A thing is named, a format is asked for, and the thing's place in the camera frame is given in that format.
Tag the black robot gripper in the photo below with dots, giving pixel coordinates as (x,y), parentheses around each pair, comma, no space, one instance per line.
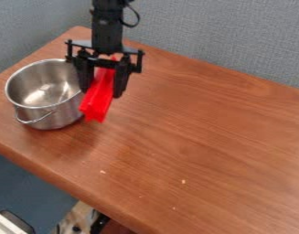
(103,51)

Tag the red plastic block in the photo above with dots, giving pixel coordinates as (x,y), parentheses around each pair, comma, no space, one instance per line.
(98,97)

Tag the metal pot with handle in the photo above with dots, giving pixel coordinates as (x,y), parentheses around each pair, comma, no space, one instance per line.
(44,93)

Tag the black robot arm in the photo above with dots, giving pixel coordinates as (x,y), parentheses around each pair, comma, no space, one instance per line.
(131,16)

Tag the beige object under table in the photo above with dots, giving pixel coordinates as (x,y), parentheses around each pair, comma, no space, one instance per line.
(82,220)

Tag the black chair frame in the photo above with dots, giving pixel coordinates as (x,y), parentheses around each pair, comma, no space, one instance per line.
(18,221)

